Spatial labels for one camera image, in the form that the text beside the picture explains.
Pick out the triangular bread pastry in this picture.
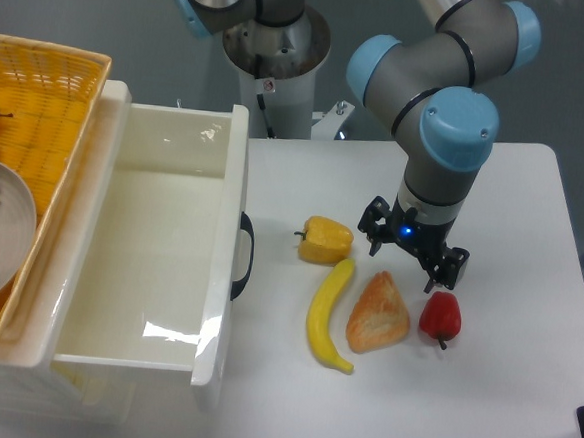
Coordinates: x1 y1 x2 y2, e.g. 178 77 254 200
345 270 411 353

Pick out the black drawer handle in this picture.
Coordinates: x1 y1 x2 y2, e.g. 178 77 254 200
230 212 255 301

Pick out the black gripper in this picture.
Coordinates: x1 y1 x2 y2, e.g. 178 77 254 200
357 194 470 293

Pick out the white plastic drawer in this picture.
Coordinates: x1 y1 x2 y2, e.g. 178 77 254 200
55 104 249 388

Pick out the white table mounting bracket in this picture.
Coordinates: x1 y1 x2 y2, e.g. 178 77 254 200
311 100 356 141

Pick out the red bell pepper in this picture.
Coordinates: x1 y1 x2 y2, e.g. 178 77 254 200
419 291 462 350

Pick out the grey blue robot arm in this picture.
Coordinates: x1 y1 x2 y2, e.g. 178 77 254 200
175 0 542 289

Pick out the white drawer cabinet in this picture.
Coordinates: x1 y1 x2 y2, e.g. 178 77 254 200
0 81 230 423

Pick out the black cable on pedestal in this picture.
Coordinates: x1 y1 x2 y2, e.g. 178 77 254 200
249 53 284 140

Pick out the yellow bell pepper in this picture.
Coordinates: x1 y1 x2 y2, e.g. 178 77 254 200
294 215 354 265

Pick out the yellow woven basket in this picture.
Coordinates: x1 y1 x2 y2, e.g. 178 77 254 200
0 34 112 335

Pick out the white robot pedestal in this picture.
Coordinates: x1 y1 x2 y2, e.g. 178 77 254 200
222 6 331 140

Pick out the yellow banana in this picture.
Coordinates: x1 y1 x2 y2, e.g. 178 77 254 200
305 258 355 374

